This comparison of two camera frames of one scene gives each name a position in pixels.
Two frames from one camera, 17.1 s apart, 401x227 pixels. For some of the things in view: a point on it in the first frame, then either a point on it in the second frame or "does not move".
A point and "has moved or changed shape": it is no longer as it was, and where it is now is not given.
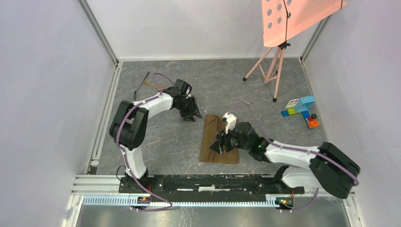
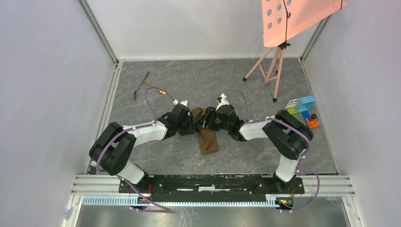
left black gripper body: [185, 107] to [187, 126]
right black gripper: [222, 137] to [211, 113]
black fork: [135, 91] does not move
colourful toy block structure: [302, 106] does not move
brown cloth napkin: [213, 125] has moved or changed shape
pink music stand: [282, 19] does not move
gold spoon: [158, 88] does not move
